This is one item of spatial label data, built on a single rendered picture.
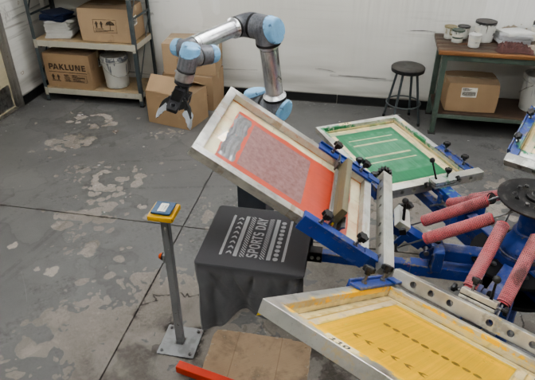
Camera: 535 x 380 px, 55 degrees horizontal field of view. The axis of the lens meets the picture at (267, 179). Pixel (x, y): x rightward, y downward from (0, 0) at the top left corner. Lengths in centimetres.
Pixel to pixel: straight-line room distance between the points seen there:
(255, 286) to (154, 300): 134
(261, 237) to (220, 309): 38
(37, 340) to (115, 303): 49
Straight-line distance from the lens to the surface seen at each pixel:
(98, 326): 345
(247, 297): 238
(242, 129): 219
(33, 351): 345
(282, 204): 191
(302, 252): 232
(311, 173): 226
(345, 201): 205
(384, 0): 578
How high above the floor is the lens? 244
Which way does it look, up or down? 32 degrees down
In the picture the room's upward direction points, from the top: straight up
